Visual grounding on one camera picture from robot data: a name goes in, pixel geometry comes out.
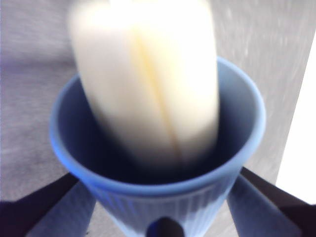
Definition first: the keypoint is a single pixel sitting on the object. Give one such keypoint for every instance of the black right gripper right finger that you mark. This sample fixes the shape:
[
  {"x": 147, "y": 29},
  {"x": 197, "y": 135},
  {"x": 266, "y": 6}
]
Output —
[{"x": 269, "y": 207}]

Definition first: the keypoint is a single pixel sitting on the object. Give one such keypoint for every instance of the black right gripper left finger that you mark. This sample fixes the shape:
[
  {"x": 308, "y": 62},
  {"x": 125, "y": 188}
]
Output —
[{"x": 37, "y": 212}]

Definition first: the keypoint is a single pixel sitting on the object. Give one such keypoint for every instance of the blue ribbed plastic cup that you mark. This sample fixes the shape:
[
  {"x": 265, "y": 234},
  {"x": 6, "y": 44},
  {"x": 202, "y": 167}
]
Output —
[{"x": 172, "y": 205}]

